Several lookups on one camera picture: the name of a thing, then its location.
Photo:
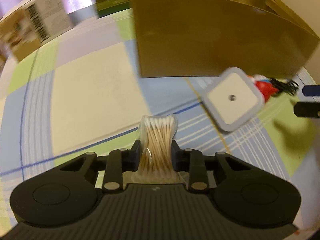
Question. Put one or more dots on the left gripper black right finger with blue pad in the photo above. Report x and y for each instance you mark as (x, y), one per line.
(221, 165)

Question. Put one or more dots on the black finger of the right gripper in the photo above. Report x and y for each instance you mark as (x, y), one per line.
(307, 109)

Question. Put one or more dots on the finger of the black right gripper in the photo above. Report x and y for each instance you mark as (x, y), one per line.
(311, 90)

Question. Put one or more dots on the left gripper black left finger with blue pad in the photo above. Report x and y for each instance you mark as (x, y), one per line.
(88, 165)

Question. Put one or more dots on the bag of cotton swabs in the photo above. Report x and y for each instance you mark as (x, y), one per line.
(156, 134)

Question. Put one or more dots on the red round toy figure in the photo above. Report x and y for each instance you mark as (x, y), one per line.
(264, 85)

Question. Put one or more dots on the white square night light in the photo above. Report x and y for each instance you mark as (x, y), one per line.
(232, 99)

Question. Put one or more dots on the checkered tablecloth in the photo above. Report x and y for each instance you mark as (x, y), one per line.
(82, 92)

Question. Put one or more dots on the brown cardboard box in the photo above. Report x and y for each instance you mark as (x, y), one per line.
(205, 37)

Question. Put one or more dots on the white and brown product box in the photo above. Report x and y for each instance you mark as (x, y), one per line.
(27, 28)

